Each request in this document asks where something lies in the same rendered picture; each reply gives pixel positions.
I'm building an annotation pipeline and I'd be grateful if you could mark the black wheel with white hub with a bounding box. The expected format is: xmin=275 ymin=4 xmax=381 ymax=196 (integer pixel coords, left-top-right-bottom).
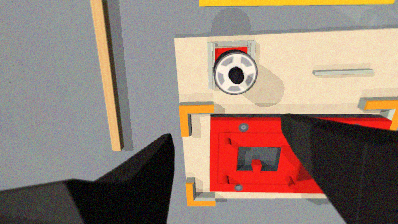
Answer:
xmin=213 ymin=49 xmax=258 ymax=95

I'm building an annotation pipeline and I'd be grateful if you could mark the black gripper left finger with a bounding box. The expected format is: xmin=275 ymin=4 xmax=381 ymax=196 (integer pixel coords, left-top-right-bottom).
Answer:
xmin=0 ymin=133 xmax=175 ymax=224

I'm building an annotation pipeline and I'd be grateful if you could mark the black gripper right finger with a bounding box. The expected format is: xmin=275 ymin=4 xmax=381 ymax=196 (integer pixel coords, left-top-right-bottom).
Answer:
xmin=281 ymin=113 xmax=398 ymax=224

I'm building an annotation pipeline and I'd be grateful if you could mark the yellow rectangular outline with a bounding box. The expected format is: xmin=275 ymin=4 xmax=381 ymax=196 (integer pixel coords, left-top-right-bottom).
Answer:
xmin=199 ymin=0 xmax=394 ymax=6

